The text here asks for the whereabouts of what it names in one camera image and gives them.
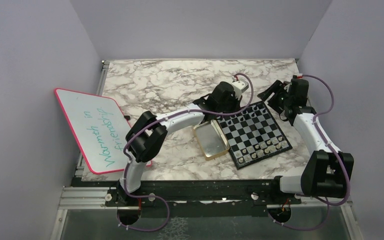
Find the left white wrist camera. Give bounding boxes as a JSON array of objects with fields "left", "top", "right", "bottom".
[{"left": 230, "top": 80, "right": 249, "bottom": 99}]

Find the black white chessboard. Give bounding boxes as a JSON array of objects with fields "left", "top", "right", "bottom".
[{"left": 216, "top": 101, "right": 293, "bottom": 170}]

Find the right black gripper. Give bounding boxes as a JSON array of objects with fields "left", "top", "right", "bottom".
[{"left": 257, "top": 80, "right": 292, "bottom": 114}]

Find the red framed whiteboard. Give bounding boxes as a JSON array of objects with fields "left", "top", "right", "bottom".
[{"left": 54, "top": 88, "right": 153, "bottom": 175}]

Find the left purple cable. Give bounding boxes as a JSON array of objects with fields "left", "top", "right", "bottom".
[{"left": 117, "top": 72, "right": 255, "bottom": 233}]

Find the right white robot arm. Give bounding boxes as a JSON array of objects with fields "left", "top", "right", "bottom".
[{"left": 258, "top": 76, "right": 354, "bottom": 205}]

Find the gold metal tin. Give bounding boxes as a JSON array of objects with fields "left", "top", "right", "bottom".
[{"left": 192, "top": 119, "right": 230, "bottom": 161}]

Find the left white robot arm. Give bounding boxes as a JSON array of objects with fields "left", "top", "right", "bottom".
[{"left": 112, "top": 80, "right": 249, "bottom": 206}]

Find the black table front rail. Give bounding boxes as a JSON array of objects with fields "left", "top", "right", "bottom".
[{"left": 72, "top": 178, "right": 312, "bottom": 220}]

